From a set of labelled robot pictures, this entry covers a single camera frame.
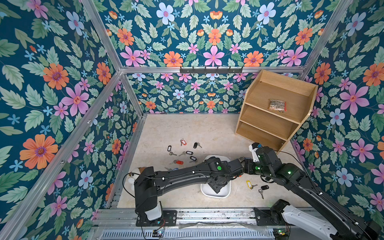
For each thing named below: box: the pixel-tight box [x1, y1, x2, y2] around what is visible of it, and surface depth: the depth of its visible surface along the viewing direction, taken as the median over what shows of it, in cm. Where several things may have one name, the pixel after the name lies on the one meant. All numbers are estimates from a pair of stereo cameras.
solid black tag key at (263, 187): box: [258, 185, 270, 200], surface depth 84 cm
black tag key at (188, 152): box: [178, 150, 194, 157], surface depth 100 cm
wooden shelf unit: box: [235, 69, 319, 154], surface depth 89 cm
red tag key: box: [169, 159, 184, 165], surface depth 95 cm
